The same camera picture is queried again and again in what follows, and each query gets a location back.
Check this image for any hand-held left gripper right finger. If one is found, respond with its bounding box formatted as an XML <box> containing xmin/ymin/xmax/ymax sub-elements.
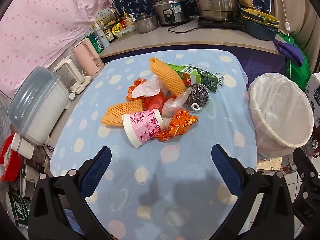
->
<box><xmin>211</xmin><ymin>144</ymin><xmax>295</xmax><ymax>240</ymax></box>

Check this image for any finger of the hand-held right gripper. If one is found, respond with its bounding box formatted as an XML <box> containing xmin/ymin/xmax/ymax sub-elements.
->
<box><xmin>292</xmin><ymin>147</ymin><xmax>320</xmax><ymax>207</ymax></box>

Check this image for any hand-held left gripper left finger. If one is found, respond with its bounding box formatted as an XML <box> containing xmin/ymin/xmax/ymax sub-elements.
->
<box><xmin>28</xmin><ymin>146</ymin><xmax>112</xmax><ymax>240</ymax></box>

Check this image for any pink patterned paper cup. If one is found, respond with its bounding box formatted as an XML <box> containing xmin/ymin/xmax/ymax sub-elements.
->
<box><xmin>122</xmin><ymin>108</ymin><xmax>166</xmax><ymax>148</ymax></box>

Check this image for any short orange foam net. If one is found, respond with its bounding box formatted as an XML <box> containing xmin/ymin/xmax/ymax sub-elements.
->
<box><xmin>101</xmin><ymin>99</ymin><xmax>144</xmax><ymax>127</ymax></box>

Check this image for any orange wrapper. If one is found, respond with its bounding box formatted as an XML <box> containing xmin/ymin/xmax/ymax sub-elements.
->
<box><xmin>155</xmin><ymin>109</ymin><xmax>199</xmax><ymax>142</ymax></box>

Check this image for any white bin with liner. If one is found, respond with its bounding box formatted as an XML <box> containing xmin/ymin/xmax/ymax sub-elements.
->
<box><xmin>247</xmin><ymin>72</ymin><xmax>314</xmax><ymax>162</ymax></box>

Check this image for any steel wool scrubber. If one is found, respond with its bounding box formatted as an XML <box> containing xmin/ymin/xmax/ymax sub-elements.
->
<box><xmin>187</xmin><ymin>83</ymin><xmax>210</xmax><ymax>112</ymax></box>

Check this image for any clear plastic bag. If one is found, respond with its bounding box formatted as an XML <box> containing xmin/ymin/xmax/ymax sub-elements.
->
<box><xmin>162</xmin><ymin>90</ymin><xmax>193</xmax><ymax>117</ymax></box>

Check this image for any red plastic bag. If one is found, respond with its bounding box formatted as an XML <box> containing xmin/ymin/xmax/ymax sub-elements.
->
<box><xmin>142</xmin><ymin>91</ymin><xmax>175</xmax><ymax>112</ymax></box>

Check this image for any dark green drink carton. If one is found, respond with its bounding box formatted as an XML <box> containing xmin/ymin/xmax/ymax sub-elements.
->
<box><xmin>184</xmin><ymin>64</ymin><xmax>225</xmax><ymax>93</ymax></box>

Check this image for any white paper tissue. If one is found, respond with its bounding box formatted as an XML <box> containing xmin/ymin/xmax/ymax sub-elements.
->
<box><xmin>131</xmin><ymin>76</ymin><xmax>162</xmax><ymax>99</ymax></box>

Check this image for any light green cardboard box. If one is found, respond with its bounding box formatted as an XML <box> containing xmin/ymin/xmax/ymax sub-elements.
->
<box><xmin>167</xmin><ymin>64</ymin><xmax>200</xmax><ymax>88</ymax></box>

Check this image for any long orange foam net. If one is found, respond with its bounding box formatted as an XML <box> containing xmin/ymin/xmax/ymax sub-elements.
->
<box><xmin>149</xmin><ymin>57</ymin><xmax>187</xmax><ymax>97</ymax></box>

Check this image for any clear plastic bottle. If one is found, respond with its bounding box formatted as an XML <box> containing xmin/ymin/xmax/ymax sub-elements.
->
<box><xmin>309</xmin><ymin>140</ymin><xmax>320</xmax><ymax>158</ymax></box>

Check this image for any wooden stool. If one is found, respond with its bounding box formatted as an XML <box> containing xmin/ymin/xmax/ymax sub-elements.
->
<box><xmin>256</xmin><ymin>157</ymin><xmax>283</xmax><ymax>171</ymax></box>

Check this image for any blue planet print tablecloth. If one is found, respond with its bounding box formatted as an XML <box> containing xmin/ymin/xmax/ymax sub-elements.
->
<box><xmin>49</xmin><ymin>48</ymin><xmax>258</xmax><ymax>240</ymax></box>

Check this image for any white milk box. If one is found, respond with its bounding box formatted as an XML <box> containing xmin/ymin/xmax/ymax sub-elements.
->
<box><xmin>306</xmin><ymin>72</ymin><xmax>320</xmax><ymax>128</ymax></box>

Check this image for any white jar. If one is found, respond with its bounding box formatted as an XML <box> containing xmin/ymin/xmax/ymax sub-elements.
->
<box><xmin>11</xmin><ymin>133</ymin><xmax>34</xmax><ymax>159</ymax></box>

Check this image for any white container grey lid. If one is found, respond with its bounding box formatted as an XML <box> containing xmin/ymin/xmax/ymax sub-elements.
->
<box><xmin>7</xmin><ymin>66</ymin><xmax>70</xmax><ymax>145</ymax></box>

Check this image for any green and white box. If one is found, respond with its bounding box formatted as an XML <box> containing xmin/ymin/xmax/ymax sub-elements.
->
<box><xmin>11</xmin><ymin>195</ymin><xmax>32</xmax><ymax>228</ymax></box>

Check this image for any red plastic container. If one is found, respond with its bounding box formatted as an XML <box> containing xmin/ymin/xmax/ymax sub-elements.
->
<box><xmin>0</xmin><ymin>134</ymin><xmax>22</xmax><ymax>182</ymax></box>

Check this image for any white glass kettle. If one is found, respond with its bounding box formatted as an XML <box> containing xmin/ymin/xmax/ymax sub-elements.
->
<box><xmin>53</xmin><ymin>58</ymin><xmax>92</xmax><ymax>95</ymax></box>

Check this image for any green bag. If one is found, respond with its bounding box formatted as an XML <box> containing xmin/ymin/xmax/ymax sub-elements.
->
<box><xmin>277</xmin><ymin>32</ymin><xmax>312</xmax><ymax>90</ymax></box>

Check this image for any dark purple sheet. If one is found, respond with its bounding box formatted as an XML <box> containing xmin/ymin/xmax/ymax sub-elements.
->
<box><xmin>100</xmin><ymin>44</ymin><xmax>285</xmax><ymax>85</ymax></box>

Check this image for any pink electric kettle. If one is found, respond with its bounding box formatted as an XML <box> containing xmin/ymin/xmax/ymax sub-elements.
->
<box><xmin>71</xmin><ymin>39</ymin><xmax>103</xmax><ymax>76</ymax></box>

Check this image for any purple cloth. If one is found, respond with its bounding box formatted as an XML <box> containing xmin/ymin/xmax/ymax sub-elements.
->
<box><xmin>273</xmin><ymin>39</ymin><xmax>304</xmax><ymax>67</ymax></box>

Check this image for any green can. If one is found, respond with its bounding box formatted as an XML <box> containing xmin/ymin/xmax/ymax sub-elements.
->
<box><xmin>87</xmin><ymin>32</ymin><xmax>103</xmax><ymax>55</ymax></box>

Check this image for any dark sauce bottle white label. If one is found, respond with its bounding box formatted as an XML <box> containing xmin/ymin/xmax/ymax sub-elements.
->
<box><xmin>100</xmin><ymin>20</ymin><xmax>115</xmax><ymax>44</ymax></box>

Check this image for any clear plastic food container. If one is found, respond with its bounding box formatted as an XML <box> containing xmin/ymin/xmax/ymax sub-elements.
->
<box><xmin>111</xmin><ymin>24</ymin><xmax>136</xmax><ymax>40</ymax></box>

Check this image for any dark blue basin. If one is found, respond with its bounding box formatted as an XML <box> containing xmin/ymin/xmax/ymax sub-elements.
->
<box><xmin>241</xmin><ymin>19</ymin><xmax>279</xmax><ymax>41</ymax></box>

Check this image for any black induction cooker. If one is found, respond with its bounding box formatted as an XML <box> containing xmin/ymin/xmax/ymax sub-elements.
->
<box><xmin>197</xmin><ymin>15</ymin><xmax>244</xmax><ymax>29</ymax></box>

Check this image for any dark glass bottle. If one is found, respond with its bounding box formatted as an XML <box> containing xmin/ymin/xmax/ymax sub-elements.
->
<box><xmin>112</xmin><ymin>9</ymin><xmax>126</xmax><ymax>29</ymax></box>

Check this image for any small steel lidded pot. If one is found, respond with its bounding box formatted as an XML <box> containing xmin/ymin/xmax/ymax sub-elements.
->
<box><xmin>133</xmin><ymin>12</ymin><xmax>159</xmax><ymax>34</ymax></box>

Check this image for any white cardboard box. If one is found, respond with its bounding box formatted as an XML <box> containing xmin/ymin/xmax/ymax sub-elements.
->
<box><xmin>93</xmin><ymin>8</ymin><xmax>116</xmax><ymax>27</ymax></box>

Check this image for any yellow condiment bottle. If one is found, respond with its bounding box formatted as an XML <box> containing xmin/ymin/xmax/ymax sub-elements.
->
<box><xmin>122</xmin><ymin>10</ymin><xmax>134</xmax><ymax>27</ymax></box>

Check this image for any beige curtain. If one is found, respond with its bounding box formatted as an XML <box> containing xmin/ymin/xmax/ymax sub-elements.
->
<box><xmin>265</xmin><ymin>0</ymin><xmax>320</xmax><ymax>73</ymax></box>

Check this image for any stacked steel steamer pot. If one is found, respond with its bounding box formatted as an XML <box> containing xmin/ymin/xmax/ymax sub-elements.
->
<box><xmin>189</xmin><ymin>0</ymin><xmax>244</xmax><ymax>22</ymax></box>

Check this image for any steel rice cooker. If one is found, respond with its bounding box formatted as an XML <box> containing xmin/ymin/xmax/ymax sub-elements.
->
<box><xmin>152</xmin><ymin>0</ymin><xmax>192</xmax><ymax>27</ymax></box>

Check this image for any white cable with switch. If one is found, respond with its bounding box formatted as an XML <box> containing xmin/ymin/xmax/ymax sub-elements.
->
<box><xmin>274</xmin><ymin>0</ymin><xmax>293</xmax><ymax>80</ymax></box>

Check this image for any black power cable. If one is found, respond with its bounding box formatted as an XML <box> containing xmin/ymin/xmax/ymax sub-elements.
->
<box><xmin>167</xmin><ymin>17</ymin><xmax>200</xmax><ymax>34</ymax></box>

